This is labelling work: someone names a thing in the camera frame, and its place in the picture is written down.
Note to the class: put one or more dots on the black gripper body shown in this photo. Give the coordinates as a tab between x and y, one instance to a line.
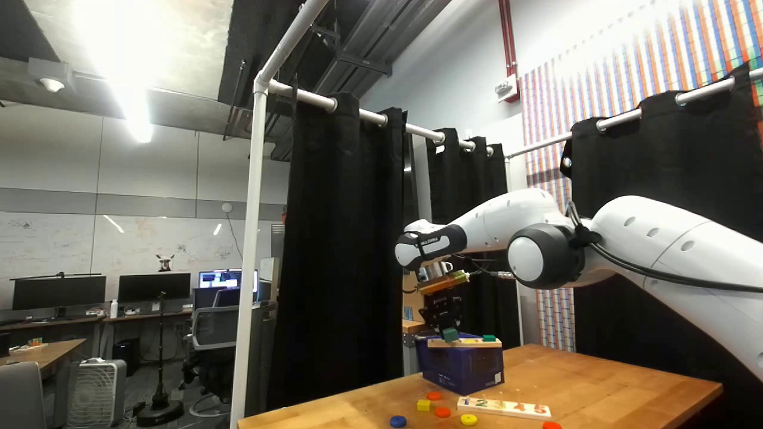
445	305

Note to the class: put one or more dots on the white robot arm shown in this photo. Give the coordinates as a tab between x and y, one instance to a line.
676	252

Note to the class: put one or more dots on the wooden slotted pallet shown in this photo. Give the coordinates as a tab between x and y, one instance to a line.
472	343

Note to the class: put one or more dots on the flat green square block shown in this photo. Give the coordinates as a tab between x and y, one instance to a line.
489	337

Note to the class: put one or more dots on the blue cardboard box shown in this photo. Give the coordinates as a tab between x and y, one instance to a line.
461	369

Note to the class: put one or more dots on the orange disc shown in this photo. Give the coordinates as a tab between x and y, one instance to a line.
434	393
441	412

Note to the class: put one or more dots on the white wooden peg board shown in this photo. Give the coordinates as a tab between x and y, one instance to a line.
509	408

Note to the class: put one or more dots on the blue disc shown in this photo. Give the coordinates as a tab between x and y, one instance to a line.
396	420

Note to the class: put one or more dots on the black curtain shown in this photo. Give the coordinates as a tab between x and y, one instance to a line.
658	158
343	252
469	168

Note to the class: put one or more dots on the red disc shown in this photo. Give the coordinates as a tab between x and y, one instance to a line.
551	424

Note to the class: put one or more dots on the lit computer monitor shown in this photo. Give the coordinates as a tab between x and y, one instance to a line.
219	280

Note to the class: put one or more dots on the grey office chair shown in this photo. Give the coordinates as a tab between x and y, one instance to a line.
214	330

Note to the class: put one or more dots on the grey curtain rod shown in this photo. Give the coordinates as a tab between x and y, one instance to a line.
317	96
700	91

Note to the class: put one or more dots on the red pipe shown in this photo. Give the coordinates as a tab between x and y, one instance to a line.
507	38

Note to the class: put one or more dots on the black computer monitor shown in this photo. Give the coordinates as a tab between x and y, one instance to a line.
58	290
153	287

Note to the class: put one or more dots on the white box fan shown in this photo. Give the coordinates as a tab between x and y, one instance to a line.
97	393

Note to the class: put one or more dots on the wooden desk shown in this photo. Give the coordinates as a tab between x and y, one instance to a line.
40	354

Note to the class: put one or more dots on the white pipe frame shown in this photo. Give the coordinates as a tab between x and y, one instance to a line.
248	238

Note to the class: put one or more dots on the colourful striped wall panel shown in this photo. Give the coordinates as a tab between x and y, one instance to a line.
550	120

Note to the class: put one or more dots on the white wall alarm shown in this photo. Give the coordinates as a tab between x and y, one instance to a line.
507	87

